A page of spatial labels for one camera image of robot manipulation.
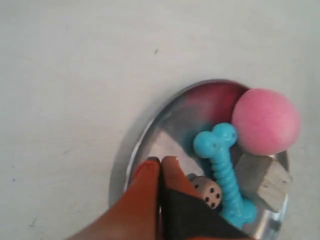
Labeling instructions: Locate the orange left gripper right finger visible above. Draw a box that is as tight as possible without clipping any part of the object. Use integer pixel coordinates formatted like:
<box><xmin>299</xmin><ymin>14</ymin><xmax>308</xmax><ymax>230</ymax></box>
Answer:
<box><xmin>159</xmin><ymin>156</ymin><xmax>258</xmax><ymax>240</ymax></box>

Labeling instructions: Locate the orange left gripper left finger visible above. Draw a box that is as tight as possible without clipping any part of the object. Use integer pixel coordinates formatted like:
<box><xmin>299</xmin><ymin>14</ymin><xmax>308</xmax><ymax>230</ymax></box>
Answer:
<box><xmin>69</xmin><ymin>157</ymin><xmax>161</xmax><ymax>240</ymax></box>

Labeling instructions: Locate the small beige die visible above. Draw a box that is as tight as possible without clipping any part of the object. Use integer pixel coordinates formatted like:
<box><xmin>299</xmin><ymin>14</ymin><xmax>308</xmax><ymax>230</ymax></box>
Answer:
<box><xmin>187</xmin><ymin>173</ymin><xmax>222</xmax><ymax>210</ymax></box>

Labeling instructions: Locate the turquoise toy bone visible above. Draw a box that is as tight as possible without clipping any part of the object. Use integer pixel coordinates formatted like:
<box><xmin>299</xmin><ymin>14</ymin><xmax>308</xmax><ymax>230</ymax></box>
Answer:
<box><xmin>193</xmin><ymin>122</ymin><xmax>257</xmax><ymax>229</ymax></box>

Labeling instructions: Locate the round metal plate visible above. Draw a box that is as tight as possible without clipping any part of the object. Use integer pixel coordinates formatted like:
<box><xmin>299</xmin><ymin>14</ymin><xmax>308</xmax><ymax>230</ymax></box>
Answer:
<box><xmin>119</xmin><ymin>80</ymin><xmax>289</xmax><ymax>240</ymax></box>

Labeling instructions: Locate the white wooden cube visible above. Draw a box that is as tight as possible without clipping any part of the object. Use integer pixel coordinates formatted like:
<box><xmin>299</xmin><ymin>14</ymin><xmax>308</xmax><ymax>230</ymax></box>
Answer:
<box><xmin>235</xmin><ymin>154</ymin><xmax>293</xmax><ymax>213</ymax></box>

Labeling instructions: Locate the pink toy peach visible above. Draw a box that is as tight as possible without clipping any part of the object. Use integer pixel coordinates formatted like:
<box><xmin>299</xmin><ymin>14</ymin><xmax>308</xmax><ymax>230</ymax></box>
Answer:
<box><xmin>231</xmin><ymin>88</ymin><xmax>301</xmax><ymax>156</ymax></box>

